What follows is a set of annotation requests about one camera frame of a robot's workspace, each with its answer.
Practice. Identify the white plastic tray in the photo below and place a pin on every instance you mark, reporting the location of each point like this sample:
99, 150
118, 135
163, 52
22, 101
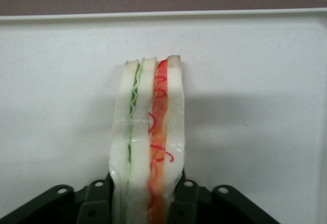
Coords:
51, 93

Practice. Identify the sandwich with lettuce tomato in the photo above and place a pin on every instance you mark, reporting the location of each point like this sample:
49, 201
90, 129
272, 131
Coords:
143, 132

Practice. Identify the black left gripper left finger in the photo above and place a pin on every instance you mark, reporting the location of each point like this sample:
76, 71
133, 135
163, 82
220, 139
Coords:
64, 206

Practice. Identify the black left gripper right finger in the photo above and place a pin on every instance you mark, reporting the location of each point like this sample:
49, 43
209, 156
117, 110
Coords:
217, 206

